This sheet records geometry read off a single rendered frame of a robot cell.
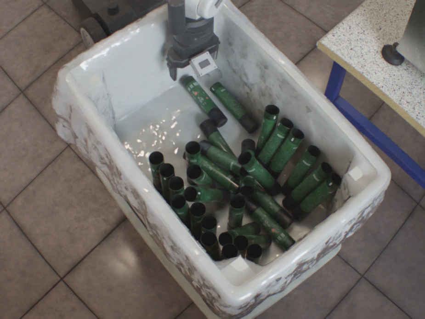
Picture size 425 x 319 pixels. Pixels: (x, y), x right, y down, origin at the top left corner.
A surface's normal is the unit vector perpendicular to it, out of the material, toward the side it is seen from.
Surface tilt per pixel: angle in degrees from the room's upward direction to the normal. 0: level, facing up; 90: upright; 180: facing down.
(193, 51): 90
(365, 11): 0
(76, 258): 0
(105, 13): 0
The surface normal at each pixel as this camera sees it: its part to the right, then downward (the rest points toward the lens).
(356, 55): 0.03, -0.44
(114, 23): 0.45, 0.19
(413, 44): -0.69, 0.64
